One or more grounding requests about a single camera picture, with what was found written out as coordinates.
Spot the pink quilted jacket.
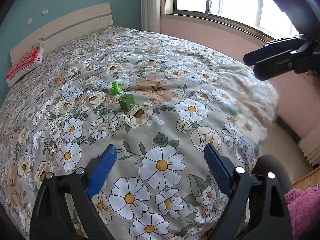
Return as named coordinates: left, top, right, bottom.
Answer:
left=284, top=186, right=319, bottom=239

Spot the green cube die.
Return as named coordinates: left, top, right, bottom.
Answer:
left=118, top=94, right=136, bottom=111

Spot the floral bed duvet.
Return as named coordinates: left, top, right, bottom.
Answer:
left=1, top=26, right=278, bottom=239

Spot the green lego brick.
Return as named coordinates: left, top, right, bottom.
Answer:
left=108, top=80, right=121, bottom=95

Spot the beige curtain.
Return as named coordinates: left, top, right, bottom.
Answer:
left=141, top=0, right=161, bottom=33

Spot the white pillow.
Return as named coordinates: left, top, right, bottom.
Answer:
left=6, top=48, right=44, bottom=88

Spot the red folded cloth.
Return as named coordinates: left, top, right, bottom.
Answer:
left=6, top=46, right=42, bottom=80

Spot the beige wooden headboard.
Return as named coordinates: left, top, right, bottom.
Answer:
left=10, top=3, right=113, bottom=64

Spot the window with dark frame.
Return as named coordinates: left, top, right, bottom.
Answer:
left=165, top=0, right=298, bottom=42

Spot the white wall socket left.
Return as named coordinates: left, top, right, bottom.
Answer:
left=27, top=18, right=33, bottom=25

